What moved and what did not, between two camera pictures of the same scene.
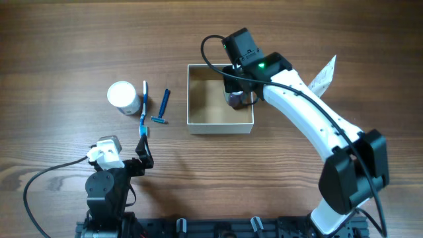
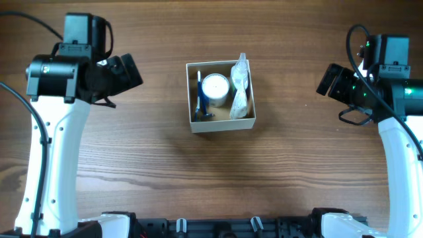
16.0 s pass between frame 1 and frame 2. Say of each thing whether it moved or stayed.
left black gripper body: moved
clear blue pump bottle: moved
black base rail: stayed
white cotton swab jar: moved
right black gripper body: moved
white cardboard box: stayed
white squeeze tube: moved
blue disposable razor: moved
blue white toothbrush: moved
